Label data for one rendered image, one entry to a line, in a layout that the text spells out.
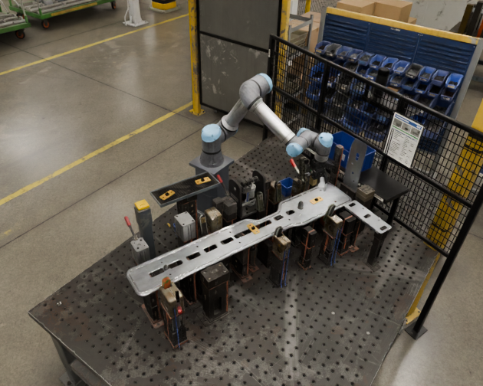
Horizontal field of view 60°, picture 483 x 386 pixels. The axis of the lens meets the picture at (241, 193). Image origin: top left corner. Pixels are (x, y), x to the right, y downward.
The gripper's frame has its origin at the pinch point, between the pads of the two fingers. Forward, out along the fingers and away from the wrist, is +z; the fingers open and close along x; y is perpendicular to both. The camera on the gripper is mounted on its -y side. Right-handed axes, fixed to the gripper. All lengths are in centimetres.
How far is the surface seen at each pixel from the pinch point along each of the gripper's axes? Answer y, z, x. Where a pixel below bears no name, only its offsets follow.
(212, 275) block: 83, 4, 25
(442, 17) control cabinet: -574, 116, -322
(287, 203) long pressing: 17.2, 11.3, -3.0
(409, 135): -55, -24, 10
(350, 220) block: -6.9, 10.7, 25.6
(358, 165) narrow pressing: -26.7, -6.4, 4.2
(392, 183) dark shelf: -49, 8, 16
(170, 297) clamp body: 107, -1, 28
